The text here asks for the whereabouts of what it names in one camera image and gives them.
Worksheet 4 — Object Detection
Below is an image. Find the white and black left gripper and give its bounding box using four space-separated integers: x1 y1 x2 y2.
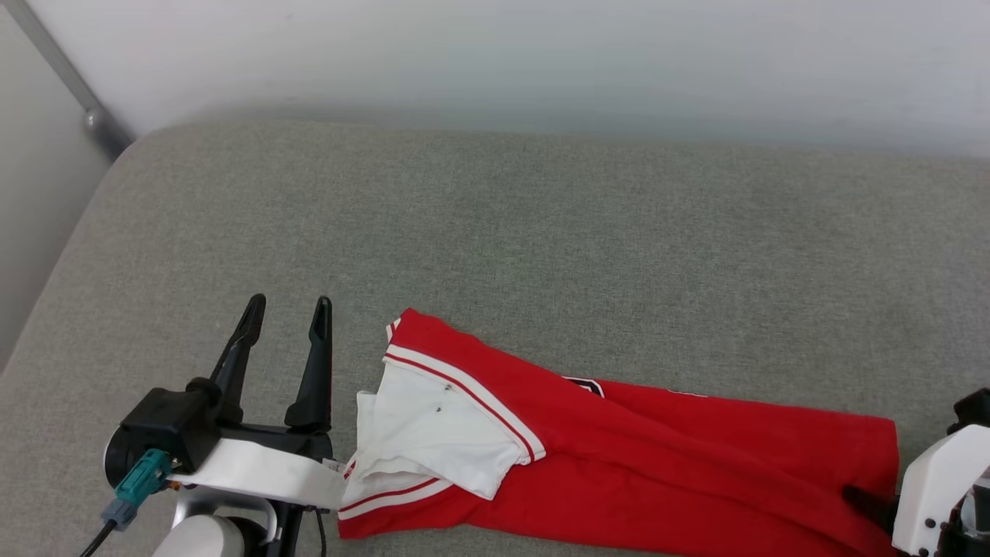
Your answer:
166 293 347 511

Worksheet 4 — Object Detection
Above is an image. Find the teal cable connector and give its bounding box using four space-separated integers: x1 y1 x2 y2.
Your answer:
101 448 173 533

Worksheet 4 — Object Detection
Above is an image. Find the grey metal pole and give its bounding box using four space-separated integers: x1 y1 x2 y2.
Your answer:
3 0 137 161

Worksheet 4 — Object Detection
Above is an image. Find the red and white shirt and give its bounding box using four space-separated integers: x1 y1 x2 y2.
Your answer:
337 307 903 557

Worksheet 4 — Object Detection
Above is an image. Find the grey fabric sofa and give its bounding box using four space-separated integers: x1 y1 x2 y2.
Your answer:
0 116 990 557

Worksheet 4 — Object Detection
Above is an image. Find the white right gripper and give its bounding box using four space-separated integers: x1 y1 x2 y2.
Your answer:
841 423 990 557

